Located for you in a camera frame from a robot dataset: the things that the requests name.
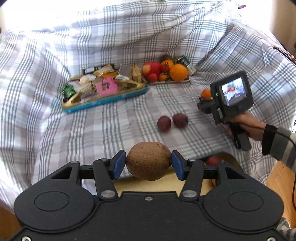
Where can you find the large orange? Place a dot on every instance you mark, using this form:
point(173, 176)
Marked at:
point(178, 72)

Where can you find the red apple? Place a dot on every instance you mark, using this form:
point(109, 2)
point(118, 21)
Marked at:
point(151, 67)

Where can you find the small mandarin in tray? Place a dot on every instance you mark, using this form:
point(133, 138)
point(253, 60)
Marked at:
point(163, 77)

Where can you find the pink snack packet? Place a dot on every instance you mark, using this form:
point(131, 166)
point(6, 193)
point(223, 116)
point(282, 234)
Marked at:
point(107, 86)

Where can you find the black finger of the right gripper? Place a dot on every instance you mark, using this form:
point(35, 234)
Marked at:
point(205, 105)

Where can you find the dark red passion fruit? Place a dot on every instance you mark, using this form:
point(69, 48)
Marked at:
point(180, 120)
point(164, 123)

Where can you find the yellow white snack packet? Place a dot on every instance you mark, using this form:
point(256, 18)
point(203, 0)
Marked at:
point(104, 70)

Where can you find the white fruit tray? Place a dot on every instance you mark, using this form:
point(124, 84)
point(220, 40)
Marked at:
point(169, 81)

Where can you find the green white can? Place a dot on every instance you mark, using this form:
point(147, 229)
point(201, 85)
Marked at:
point(184, 61)

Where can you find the silver foil packet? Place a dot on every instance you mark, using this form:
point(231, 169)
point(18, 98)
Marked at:
point(125, 72)

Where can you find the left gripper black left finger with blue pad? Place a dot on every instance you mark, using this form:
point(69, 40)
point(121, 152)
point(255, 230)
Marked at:
point(104, 171)

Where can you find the dark red passion fruit right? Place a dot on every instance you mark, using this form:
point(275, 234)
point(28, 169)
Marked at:
point(180, 120)

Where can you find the plaid checked cloth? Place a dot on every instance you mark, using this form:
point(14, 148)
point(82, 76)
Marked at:
point(38, 137)

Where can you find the red cherry tomato front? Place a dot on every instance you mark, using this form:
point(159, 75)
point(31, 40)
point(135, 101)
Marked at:
point(153, 77)

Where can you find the dark red passion fruit left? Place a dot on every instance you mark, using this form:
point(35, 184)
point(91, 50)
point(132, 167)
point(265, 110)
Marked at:
point(164, 123)

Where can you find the gold blue snack tin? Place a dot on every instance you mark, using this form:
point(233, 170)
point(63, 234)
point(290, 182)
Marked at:
point(87, 96)

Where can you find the brown paper packet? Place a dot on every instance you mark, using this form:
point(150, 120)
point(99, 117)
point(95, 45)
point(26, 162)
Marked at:
point(136, 75)

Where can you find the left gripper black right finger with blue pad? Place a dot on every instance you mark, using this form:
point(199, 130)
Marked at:
point(192, 171)

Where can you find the brown kiwi fruit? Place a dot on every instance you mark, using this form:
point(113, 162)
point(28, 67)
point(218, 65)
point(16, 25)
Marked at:
point(148, 160)

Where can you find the person's right hand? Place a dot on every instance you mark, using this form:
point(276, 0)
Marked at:
point(254, 127)

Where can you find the striped sleeve forearm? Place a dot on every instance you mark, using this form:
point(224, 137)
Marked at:
point(277, 142)

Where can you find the green candy wrapper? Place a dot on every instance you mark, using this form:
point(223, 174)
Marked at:
point(68, 91)

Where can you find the small orange mandarin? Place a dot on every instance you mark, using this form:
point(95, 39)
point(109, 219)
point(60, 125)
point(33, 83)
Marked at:
point(213, 160)

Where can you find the red tomato with stem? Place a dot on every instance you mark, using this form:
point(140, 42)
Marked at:
point(165, 67)

